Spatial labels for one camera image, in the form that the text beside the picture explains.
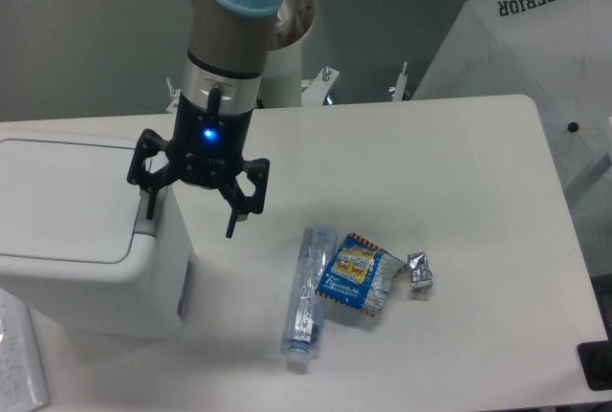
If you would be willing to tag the crumpled silver foil wrapper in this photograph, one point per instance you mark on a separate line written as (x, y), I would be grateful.
(421, 276)

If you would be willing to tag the white Superior umbrella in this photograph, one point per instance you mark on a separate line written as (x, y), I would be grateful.
(556, 52)

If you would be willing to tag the white push-lid trash can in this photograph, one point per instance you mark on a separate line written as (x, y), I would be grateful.
(76, 242)

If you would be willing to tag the black device at edge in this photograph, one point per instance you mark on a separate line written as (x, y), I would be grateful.
(595, 359)

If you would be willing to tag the white paper sheet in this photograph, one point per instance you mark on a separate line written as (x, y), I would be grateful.
(23, 382)

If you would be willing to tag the white metal base frame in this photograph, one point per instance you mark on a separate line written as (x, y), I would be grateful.
(317, 91)

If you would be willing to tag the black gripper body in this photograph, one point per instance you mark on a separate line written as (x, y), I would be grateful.
(204, 146)

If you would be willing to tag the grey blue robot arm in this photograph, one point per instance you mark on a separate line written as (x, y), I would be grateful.
(226, 55)

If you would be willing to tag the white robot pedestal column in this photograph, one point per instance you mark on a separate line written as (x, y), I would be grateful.
(281, 80)

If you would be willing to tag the clear crushed plastic bottle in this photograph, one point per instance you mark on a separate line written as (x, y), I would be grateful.
(306, 310)

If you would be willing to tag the blue snack wrapper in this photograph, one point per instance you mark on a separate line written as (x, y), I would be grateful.
(359, 275)

